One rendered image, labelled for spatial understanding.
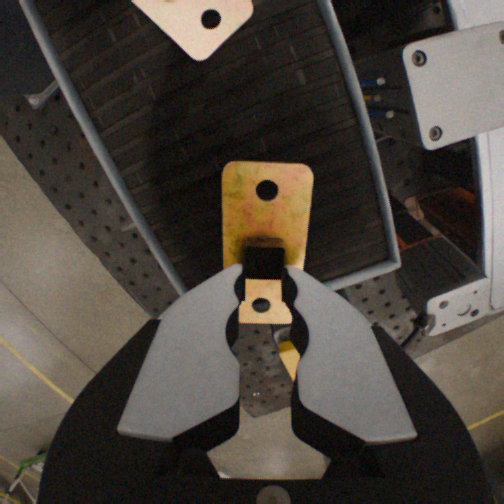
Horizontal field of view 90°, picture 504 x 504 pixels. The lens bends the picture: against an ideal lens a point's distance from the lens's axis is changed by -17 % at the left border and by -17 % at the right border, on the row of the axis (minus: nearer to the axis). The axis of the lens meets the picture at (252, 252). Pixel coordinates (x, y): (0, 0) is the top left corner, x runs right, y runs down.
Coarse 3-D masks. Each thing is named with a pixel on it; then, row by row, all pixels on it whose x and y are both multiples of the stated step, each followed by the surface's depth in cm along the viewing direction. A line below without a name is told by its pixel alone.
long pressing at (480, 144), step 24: (456, 0) 22; (480, 0) 22; (456, 24) 23; (480, 24) 23; (480, 144) 29; (480, 168) 30; (480, 192) 32; (480, 216) 33; (480, 240) 35; (480, 264) 37
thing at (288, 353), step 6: (282, 342) 23; (288, 342) 23; (282, 348) 22; (288, 348) 22; (294, 348) 22; (282, 354) 22; (288, 354) 22; (294, 354) 22; (288, 360) 23; (294, 360) 23; (288, 366) 23; (294, 366) 23; (294, 372) 23
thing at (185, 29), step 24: (144, 0) 11; (168, 0) 12; (192, 0) 12; (216, 0) 12; (240, 0) 12; (168, 24) 12; (192, 24) 12; (240, 24) 12; (192, 48) 13; (216, 48) 13
